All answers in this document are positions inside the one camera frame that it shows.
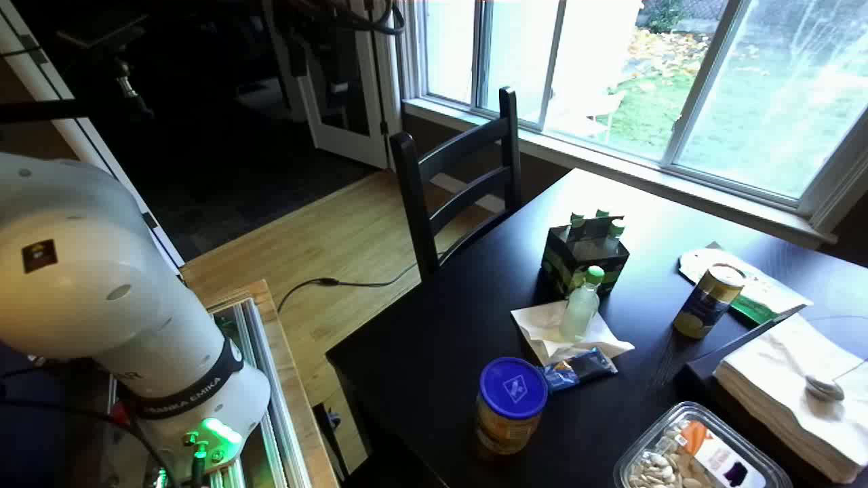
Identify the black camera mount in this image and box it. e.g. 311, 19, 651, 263
0, 12, 157, 131

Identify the robot mounting stand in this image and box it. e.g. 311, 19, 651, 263
179, 277, 341, 488

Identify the metal spoon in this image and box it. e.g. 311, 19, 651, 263
777, 338, 849, 404

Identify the blue snack packet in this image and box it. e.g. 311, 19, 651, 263
541, 351, 621, 394

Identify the green flat item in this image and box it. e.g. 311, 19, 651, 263
728, 297, 781, 329

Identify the black floor cable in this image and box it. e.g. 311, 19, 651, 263
273, 274, 420, 314

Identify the white glass door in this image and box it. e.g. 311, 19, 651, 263
260, 0, 404, 175

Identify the black wooden chair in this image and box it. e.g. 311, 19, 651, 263
389, 84, 523, 283

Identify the white paper napkin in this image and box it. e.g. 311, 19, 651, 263
507, 300, 637, 369

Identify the clear plastic food container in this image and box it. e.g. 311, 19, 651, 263
610, 399, 794, 488

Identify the green cardboard bottle box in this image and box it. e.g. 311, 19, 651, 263
541, 210, 632, 302

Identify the white bottle with green cap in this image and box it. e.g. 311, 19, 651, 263
561, 263, 608, 342

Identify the white paper sheet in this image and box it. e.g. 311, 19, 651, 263
676, 243, 813, 320

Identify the yellow and blue can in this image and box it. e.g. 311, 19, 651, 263
671, 263, 750, 346

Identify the jar with blue lid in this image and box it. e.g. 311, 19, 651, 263
476, 355, 550, 462

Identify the stack of white napkins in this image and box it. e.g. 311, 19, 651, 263
714, 312, 868, 487

